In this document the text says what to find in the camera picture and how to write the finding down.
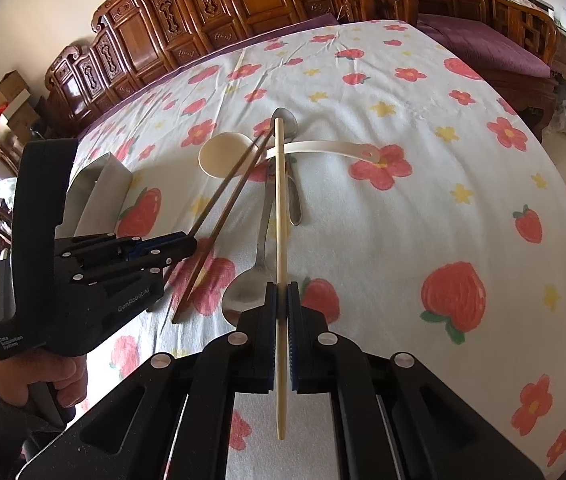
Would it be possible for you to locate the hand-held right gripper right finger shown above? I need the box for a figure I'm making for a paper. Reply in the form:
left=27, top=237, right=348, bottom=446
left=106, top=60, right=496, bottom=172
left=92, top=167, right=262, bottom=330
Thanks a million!
left=285, top=281, right=546, bottom=480

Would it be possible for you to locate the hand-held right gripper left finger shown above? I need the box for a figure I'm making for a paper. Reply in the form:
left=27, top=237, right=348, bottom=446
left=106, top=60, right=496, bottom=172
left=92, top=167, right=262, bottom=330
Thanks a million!
left=15, top=281, right=280, bottom=480

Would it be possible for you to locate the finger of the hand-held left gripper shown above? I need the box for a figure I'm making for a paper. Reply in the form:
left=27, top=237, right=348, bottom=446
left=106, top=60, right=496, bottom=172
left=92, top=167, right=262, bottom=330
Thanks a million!
left=55, top=231, right=198, bottom=266
left=70, top=256, right=176, bottom=291

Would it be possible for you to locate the metal spoon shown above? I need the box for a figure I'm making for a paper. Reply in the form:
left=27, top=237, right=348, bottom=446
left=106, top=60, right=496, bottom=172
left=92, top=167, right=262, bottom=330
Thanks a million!
left=221, top=160, right=276, bottom=331
left=272, top=106, right=304, bottom=226

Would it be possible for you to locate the brown wooden chopstick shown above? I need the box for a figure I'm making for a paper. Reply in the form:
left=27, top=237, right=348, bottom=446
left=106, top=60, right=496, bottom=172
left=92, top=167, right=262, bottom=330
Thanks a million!
left=145, top=130, right=271, bottom=313
left=170, top=130, right=276, bottom=326

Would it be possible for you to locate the rectangular metal tin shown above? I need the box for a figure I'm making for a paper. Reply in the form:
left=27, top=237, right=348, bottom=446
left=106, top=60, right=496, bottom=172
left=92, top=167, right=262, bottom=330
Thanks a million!
left=65, top=152, right=134, bottom=241

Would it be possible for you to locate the cream chopstick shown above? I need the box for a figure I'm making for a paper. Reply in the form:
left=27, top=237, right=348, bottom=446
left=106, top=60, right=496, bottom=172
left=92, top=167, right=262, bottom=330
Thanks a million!
left=274, top=116, right=288, bottom=442

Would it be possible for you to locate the person's left hand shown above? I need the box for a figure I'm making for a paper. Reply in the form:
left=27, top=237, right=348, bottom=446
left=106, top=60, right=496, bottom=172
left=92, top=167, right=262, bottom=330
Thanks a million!
left=0, top=341, right=88, bottom=408

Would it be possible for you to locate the floral strawberry tablecloth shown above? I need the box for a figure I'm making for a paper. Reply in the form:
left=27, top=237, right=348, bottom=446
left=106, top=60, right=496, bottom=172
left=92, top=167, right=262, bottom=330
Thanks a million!
left=65, top=19, right=566, bottom=480

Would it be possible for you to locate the flat white box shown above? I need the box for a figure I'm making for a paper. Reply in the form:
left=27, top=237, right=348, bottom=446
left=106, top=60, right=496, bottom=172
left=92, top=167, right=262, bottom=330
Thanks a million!
left=0, top=89, right=31, bottom=117

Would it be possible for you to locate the carved wooden sofa bench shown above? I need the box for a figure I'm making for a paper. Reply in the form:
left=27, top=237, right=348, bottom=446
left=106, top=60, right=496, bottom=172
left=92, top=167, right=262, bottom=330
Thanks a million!
left=43, top=0, right=378, bottom=138

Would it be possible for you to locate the purple armchair cushion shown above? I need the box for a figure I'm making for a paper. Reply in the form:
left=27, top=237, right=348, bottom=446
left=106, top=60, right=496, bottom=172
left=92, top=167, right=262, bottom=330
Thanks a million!
left=415, top=12, right=551, bottom=78

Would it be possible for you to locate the carved wooden armchair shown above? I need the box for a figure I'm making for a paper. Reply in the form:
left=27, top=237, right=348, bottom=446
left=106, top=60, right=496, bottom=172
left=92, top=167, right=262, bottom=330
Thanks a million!
left=333, top=0, right=561, bottom=143

